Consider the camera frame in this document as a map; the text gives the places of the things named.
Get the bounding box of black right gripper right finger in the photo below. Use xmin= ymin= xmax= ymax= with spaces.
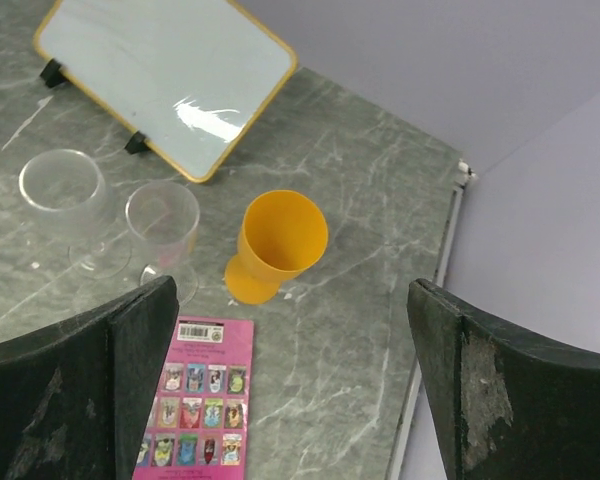
xmin=407 ymin=279 xmax=600 ymax=479

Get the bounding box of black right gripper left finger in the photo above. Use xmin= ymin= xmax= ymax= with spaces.
xmin=0 ymin=276 xmax=179 ymax=479

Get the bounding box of small clear wine glass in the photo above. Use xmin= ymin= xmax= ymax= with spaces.
xmin=125 ymin=180 xmax=201 ymax=306

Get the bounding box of large clear wine glass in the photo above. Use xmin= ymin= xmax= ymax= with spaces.
xmin=18 ymin=149 xmax=131 ymax=279

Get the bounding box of pink booklet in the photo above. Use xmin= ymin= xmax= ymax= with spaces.
xmin=133 ymin=315 xmax=255 ymax=480

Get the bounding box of orange plastic goblet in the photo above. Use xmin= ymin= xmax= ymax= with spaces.
xmin=224 ymin=190 xmax=329 ymax=305

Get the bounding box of gold framed whiteboard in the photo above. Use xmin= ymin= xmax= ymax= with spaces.
xmin=33 ymin=1 xmax=297 ymax=183

